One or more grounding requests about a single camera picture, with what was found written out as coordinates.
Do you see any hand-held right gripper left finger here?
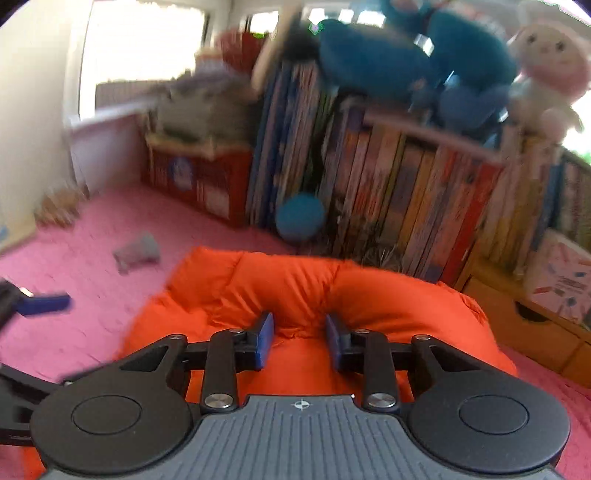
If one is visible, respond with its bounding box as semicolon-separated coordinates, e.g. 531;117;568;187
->
119;311;275;413

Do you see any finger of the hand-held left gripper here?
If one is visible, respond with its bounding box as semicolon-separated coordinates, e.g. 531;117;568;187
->
0;364;70;448
0;278;73;324

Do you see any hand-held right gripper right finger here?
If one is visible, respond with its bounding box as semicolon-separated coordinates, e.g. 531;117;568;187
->
325;313;485;413

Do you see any orange down jacket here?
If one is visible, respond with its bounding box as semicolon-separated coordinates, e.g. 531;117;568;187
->
23;247;518;480

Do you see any toy bicycle model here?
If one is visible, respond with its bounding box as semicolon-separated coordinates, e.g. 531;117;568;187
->
342;242;402;271

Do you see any grey cloth piece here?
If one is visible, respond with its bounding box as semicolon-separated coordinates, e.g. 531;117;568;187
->
113;233;161;275

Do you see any blue plush ball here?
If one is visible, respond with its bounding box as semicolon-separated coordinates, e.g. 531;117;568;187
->
276;194;325;243

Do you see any red crate with labels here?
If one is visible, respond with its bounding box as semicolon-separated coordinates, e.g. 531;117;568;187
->
147;141;254;228

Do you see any wooden drawer organizer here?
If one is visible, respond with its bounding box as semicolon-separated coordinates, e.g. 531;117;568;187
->
455;258;591;386

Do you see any row of thick colourful books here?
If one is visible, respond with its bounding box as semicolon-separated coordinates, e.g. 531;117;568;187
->
247;60;509;287

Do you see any grey flat book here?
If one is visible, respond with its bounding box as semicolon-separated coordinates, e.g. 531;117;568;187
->
362;108;504;162

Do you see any white printed cardboard box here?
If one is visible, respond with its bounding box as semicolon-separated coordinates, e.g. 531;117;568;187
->
524;228;591;326

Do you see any stack of papers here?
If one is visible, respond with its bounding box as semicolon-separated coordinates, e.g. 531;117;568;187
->
148;69;259;151

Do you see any blue plush toy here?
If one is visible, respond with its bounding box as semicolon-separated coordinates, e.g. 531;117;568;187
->
318;0;518;130

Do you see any white and pink plush doll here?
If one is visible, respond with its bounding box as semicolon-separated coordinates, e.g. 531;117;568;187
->
505;0;591;144

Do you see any white window frame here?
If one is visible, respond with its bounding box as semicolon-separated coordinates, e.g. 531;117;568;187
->
65;0;259;139

